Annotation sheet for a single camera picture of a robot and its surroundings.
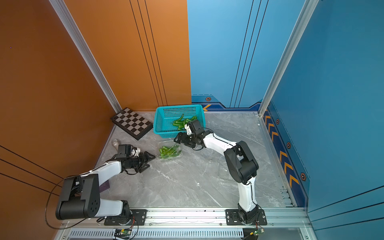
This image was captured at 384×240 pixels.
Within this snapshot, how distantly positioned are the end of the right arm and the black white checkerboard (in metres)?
0.32

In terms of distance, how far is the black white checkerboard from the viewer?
1068 mm

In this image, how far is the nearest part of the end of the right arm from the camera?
0.71 m
